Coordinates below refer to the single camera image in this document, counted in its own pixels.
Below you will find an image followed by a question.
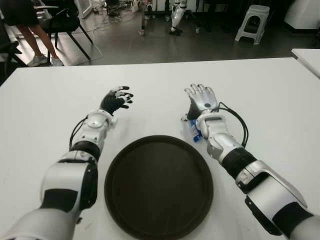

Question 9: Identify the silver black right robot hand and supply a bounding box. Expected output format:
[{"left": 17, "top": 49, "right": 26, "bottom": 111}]
[{"left": 184, "top": 83, "right": 220, "bottom": 121}]

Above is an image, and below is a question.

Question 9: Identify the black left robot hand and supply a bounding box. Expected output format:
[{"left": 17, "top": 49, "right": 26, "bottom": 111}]
[{"left": 99, "top": 86, "right": 134, "bottom": 116}]

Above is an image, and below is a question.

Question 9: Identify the blue Oreo cookie pack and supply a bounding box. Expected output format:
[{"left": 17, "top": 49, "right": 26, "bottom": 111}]
[{"left": 180, "top": 112, "right": 205, "bottom": 143}]

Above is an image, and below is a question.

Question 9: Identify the white humanoid robot leg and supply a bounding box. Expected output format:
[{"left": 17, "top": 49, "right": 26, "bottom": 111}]
[{"left": 168, "top": 0, "right": 188, "bottom": 36}]

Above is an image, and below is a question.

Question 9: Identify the black wheeled metal stand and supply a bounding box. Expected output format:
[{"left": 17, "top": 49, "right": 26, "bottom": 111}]
[{"left": 138, "top": 0, "right": 202, "bottom": 36}]

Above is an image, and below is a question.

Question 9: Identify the black chair with armrests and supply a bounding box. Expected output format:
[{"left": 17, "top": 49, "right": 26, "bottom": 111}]
[{"left": 37, "top": 0, "right": 94, "bottom": 61}]

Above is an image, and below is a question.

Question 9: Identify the round dark brown tray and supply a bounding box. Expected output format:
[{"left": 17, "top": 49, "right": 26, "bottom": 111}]
[{"left": 104, "top": 134, "right": 215, "bottom": 239}]

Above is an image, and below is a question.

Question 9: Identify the white framed panel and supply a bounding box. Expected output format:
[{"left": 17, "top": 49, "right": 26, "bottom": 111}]
[{"left": 77, "top": 0, "right": 95, "bottom": 20}]

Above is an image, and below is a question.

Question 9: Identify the white plastic stool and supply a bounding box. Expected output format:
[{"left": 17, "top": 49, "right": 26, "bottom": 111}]
[{"left": 234, "top": 4, "right": 271, "bottom": 46}]

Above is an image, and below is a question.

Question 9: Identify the white side table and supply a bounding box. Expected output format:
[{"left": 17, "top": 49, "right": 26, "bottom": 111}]
[{"left": 291, "top": 48, "right": 320, "bottom": 78}]

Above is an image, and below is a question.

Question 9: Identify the black office chair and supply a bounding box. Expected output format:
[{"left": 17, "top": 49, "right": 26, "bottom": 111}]
[{"left": 0, "top": 41, "right": 23, "bottom": 68}]

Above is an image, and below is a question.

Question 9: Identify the person in dark shorts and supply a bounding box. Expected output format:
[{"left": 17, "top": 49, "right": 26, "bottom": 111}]
[{"left": 0, "top": 0, "right": 65, "bottom": 67}]

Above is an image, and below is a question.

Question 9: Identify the white cabinet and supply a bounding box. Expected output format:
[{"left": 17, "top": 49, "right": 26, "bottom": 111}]
[{"left": 284, "top": 0, "right": 320, "bottom": 33}]

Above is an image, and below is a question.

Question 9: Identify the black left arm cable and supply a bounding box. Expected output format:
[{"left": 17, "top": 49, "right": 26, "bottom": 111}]
[{"left": 69, "top": 117, "right": 88, "bottom": 148}]

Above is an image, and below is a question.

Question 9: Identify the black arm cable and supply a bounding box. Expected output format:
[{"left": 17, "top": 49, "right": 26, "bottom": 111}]
[
  {"left": 216, "top": 101, "right": 248, "bottom": 148},
  {"left": 69, "top": 117, "right": 88, "bottom": 148}
]

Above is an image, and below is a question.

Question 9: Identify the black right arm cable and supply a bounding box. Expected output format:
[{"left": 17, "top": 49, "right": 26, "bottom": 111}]
[{"left": 216, "top": 101, "right": 248, "bottom": 148}]

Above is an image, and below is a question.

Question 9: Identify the white floor cable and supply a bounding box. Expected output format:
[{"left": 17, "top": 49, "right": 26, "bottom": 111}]
[{"left": 84, "top": 14, "right": 112, "bottom": 61}]

